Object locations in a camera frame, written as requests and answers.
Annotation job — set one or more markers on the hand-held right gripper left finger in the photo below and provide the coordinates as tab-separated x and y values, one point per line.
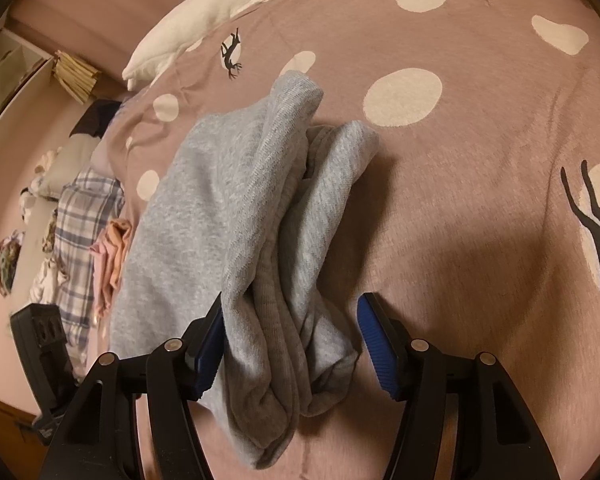
209	357

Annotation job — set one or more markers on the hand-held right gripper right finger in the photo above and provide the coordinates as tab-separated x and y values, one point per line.
376	342

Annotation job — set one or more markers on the grey sweater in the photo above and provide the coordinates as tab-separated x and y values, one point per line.
215	200

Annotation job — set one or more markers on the white cloth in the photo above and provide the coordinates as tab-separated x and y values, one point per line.
47	280

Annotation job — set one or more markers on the floral cloth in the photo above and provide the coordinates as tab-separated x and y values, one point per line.
9	262

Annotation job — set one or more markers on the pink garment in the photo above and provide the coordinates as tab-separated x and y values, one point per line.
112	260

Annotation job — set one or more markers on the plaid cloth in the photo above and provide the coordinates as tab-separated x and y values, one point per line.
85	225

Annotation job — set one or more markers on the pink polka dot bedcover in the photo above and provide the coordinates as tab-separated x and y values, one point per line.
455	185

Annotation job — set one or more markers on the grey pillow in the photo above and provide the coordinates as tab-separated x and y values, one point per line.
75	160

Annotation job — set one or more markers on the dark cloth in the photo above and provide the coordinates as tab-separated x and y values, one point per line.
97	117

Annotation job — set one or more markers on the white goose plush toy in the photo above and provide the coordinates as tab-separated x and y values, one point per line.
200	15

